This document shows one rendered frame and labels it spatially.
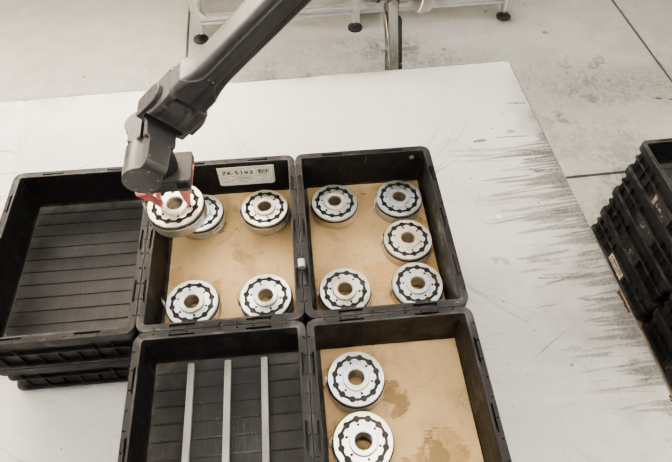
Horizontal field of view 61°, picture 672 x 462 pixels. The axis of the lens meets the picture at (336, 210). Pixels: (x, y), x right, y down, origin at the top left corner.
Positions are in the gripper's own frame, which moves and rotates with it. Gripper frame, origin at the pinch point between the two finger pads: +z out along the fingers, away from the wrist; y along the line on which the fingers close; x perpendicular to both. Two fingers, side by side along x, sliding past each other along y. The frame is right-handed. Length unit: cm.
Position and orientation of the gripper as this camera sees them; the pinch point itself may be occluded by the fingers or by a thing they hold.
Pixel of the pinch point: (174, 200)
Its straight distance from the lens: 106.1
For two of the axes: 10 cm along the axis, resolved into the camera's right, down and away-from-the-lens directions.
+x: -0.8, -8.0, 6.0
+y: 10.0, -0.7, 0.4
